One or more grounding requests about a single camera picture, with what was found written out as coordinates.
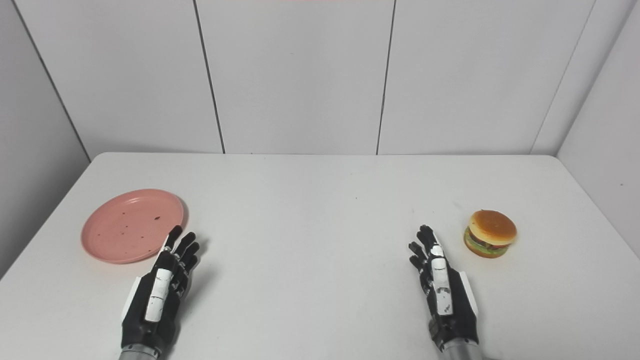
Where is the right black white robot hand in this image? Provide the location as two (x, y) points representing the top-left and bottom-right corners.
(408, 224), (482, 351)

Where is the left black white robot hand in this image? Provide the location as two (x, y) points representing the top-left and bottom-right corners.
(120, 225), (201, 354)

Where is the pink round plate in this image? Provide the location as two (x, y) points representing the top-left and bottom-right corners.
(81, 188), (185, 264)

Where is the toy hamburger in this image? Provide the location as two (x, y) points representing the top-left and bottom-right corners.
(463, 209), (518, 259)

